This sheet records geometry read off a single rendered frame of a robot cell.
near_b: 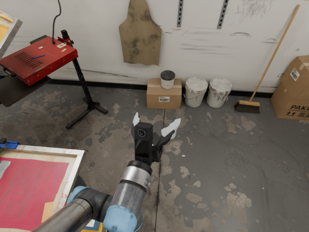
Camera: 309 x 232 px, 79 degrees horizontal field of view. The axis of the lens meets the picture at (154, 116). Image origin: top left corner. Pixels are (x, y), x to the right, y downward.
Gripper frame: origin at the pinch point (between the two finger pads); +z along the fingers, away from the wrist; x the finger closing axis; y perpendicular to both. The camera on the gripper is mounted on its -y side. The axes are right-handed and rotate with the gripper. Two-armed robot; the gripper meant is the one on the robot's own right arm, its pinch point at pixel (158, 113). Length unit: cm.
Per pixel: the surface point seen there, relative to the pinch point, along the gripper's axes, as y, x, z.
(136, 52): 83, -91, 173
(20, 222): 62, -77, -41
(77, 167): 61, -62, -4
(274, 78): 142, 96, 218
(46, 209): 64, -67, -31
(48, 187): 63, -74, -19
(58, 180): 63, -71, -14
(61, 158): 62, -78, 0
